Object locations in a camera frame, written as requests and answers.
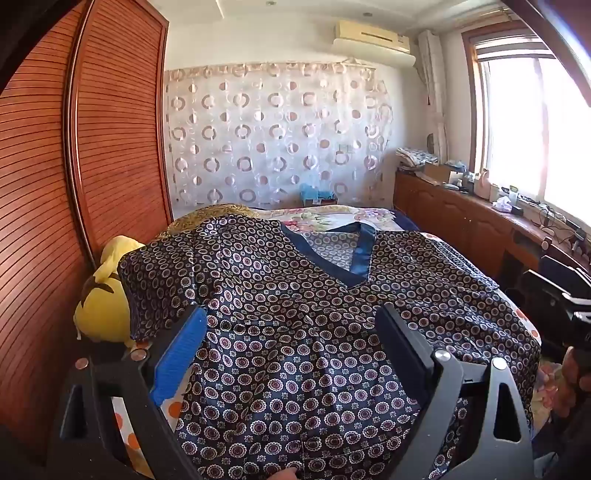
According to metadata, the wooden framed window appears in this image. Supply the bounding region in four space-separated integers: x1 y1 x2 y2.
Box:
462 23 591 232

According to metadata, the gold patterned cloth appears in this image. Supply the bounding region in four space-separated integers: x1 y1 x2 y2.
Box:
154 203 262 241

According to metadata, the wooden sliding wardrobe door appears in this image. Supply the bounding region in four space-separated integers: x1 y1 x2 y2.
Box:
0 0 175 462

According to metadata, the person's right hand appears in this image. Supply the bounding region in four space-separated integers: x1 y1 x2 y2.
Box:
551 346 591 418

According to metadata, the cream wall air conditioner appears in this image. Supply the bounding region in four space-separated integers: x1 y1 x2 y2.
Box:
332 19 415 63

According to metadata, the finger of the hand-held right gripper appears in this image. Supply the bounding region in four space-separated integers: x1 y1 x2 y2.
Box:
522 270 578 315
540 256 591 298

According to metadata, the orange fruit print cloth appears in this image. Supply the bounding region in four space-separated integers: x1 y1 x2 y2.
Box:
111 307 542 480

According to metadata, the tied pale window curtain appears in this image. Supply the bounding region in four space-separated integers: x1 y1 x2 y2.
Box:
418 30 451 164

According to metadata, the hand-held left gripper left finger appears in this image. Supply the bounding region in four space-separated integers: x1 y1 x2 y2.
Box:
48 305 208 480

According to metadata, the floral blanket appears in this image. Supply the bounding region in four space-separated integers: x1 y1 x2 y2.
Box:
252 205 571 421

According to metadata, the cardboard box with blue cloth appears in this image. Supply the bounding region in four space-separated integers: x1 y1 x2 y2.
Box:
299 183 338 207

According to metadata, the navy circle-patterned shirt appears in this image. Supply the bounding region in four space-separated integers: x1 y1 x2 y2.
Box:
117 215 542 480

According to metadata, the floral quilt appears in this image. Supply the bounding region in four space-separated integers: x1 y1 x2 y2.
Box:
390 208 422 232

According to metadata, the yellow plush toy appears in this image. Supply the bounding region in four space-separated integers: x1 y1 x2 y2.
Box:
74 235 148 344

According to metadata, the low wooden cabinet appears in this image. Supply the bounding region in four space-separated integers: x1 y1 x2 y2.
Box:
393 168 591 287

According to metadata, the sheer circle-patterned curtain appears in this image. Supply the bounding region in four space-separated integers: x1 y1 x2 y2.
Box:
165 62 393 209

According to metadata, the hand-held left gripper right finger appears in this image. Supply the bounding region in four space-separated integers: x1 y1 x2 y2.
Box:
375 304 536 480

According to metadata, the brown cardboard box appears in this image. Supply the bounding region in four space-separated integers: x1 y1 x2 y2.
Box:
424 162 455 183

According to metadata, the stack of folded cloths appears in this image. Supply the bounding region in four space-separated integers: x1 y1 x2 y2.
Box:
396 147 439 169

